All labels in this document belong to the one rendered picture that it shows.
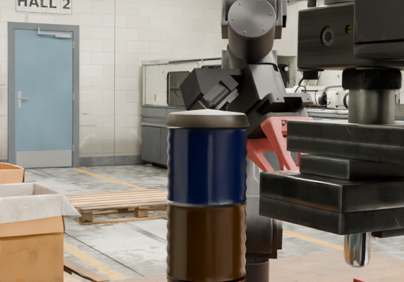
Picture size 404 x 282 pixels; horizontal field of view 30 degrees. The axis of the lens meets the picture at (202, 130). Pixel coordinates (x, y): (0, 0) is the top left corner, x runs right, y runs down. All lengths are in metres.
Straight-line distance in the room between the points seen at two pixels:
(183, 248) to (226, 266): 0.02
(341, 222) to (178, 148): 0.23
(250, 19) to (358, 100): 0.32
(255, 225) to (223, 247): 0.66
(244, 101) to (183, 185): 0.60
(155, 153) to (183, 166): 11.38
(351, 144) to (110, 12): 11.63
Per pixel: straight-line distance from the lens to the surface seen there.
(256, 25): 0.90
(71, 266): 4.68
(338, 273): 1.32
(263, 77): 0.93
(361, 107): 0.61
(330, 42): 0.60
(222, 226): 0.34
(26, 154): 11.71
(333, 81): 8.88
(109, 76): 12.10
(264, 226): 1.01
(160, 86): 11.61
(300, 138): 0.63
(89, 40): 12.01
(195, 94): 0.90
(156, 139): 11.68
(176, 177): 0.34
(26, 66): 11.67
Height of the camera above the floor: 1.21
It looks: 3 degrees down
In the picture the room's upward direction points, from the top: 1 degrees clockwise
